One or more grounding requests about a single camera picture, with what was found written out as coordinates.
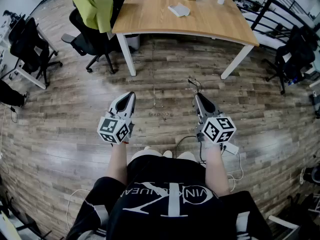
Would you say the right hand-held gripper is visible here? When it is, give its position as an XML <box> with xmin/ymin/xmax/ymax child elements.
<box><xmin>194</xmin><ymin>92</ymin><xmax>237</xmax><ymax>145</ymax></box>

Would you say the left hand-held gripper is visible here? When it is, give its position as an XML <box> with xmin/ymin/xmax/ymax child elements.
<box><xmin>96</xmin><ymin>91</ymin><xmax>137</xmax><ymax>145</ymax></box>

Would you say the white glasses case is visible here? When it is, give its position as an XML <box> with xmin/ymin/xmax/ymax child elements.
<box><xmin>167</xmin><ymin>1</ymin><xmax>191</xmax><ymax>18</ymax></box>

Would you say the person's right forearm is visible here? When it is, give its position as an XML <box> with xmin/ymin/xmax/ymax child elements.
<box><xmin>204</xmin><ymin>146</ymin><xmax>231</xmax><ymax>197</ymax></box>

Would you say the person's left forearm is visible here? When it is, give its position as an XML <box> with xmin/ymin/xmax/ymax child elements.
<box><xmin>106</xmin><ymin>142</ymin><xmax>128</xmax><ymax>186</ymax></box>

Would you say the white wristband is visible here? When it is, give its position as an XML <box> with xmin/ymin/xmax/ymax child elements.
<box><xmin>204</xmin><ymin>140</ymin><xmax>222</xmax><ymax>150</ymax></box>

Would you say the white power adapter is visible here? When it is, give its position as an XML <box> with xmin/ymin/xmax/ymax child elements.
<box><xmin>221</xmin><ymin>142</ymin><xmax>240</xmax><ymax>156</ymax></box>

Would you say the white table leg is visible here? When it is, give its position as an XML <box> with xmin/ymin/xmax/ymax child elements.
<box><xmin>116</xmin><ymin>33</ymin><xmax>137</xmax><ymax>77</ymax></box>
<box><xmin>220</xmin><ymin>44</ymin><xmax>255</xmax><ymax>80</ymax></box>

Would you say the grey waste bin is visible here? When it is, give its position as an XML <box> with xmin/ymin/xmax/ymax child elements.
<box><xmin>124</xmin><ymin>33</ymin><xmax>141</xmax><ymax>51</ymax></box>

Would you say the person's black printed shirt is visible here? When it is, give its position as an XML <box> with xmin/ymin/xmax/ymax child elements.
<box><xmin>66</xmin><ymin>155</ymin><xmax>273</xmax><ymax>240</ymax></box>

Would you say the black office chair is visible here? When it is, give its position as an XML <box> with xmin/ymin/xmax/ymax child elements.
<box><xmin>262</xmin><ymin>25</ymin><xmax>319</xmax><ymax>95</ymax></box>
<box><xmin>8</xmin><ymin>16</ymin><xmax>63</xmax><ymax>87</ymax></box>
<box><xmin>61</xmin><ymin>0</ymin><xmax>131</xmax><ymax>75</ymax></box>

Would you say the green cloth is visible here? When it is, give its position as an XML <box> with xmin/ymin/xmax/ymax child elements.
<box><xmin>67</xmin><ymin>0</ymin><xmax>115</xmax><ymax>34</ymax></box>

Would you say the black metal railing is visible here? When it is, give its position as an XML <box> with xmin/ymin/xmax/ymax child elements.
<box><xmin>234</xmin><ymin>0</ymin><xmax>320</xmax><ymax>39</ymax></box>

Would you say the black floor cable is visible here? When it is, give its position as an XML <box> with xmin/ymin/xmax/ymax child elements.
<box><xmin>174</xmin><ymin>135</ymin><xmax>207</xmax><ymax>165</ymax></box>
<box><xmin>187</xmin><ymin>78</ymin><xmax>204</xmax><ymax>96</ymax></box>

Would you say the white floor cable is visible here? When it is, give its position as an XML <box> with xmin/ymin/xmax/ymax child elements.
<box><xmin>226</xmin><ymin>151</ymin><xmax>245</xmax><ymax>193</ymax></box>
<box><xmin>65</xmin><ymin>188</ymin><xmax>91</xmax><ymax>232</ymax></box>

